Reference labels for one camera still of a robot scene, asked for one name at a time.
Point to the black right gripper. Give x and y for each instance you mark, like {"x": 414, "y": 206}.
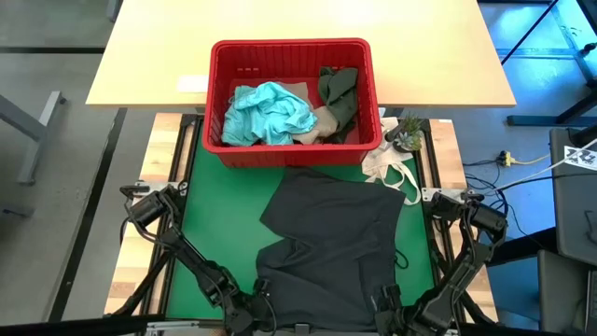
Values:
{"x": 401, "y": 319}

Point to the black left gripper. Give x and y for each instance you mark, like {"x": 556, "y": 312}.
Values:
{"x": 245, "y": 315}

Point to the dark grey shorts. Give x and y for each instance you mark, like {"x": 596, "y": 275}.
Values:
{"x": 336, "y": 233}

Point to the teal shorts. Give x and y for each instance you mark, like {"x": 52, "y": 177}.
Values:
{"x": 266, "y": 116}

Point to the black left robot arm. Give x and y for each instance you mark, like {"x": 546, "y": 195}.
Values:
{"x": 186, "y": 247}

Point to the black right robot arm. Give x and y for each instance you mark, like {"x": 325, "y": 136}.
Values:
{"x": 462, "y": 261}

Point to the red plastic laundry bin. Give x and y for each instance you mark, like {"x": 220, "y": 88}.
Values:
{"x": 289, "y": 156}

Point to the cream canvas tote bag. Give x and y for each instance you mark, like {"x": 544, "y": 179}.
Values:
{"x": 380, "y": 163}

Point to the green work mat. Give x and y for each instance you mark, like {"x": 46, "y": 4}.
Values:
{"x": 426, "y": 161}

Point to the beige garment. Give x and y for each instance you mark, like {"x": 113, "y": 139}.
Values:
{"x": 322, "y": 126}

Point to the light wooden side board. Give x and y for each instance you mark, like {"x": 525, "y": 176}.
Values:
{"x": 158, "y": 140}
{"x": 448, "y": 149}

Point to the small potted succulent plant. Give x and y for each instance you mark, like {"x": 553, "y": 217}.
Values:
{"x": 410, "y": 137}

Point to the clear spray bottle black cap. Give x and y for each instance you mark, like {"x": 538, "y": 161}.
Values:
{"x": 394, "y": 133}

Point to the yellow power plug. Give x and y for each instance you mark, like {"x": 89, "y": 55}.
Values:
{"x": 506, "y": 159}

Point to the dark green garment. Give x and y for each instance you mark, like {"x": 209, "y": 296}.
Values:
{"x": 340, "y": 93}

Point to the black equipment cart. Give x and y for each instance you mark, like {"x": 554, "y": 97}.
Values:
{"x": 573, "y": 210}

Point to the white paper label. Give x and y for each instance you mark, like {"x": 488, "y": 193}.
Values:
{"x": 192, "y": 84}

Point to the white fiducial marker tag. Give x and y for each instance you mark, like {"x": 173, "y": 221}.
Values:
{"x": 580, "y": 156}

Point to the dark desk foot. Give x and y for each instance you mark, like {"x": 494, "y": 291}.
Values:
{"x": 550, "y": 119}

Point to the light wooden desk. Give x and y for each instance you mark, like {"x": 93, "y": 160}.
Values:
{"x": 303, "y": 18}

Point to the grey desk leg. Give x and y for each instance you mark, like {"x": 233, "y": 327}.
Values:
{"x": 32, "y": 126}

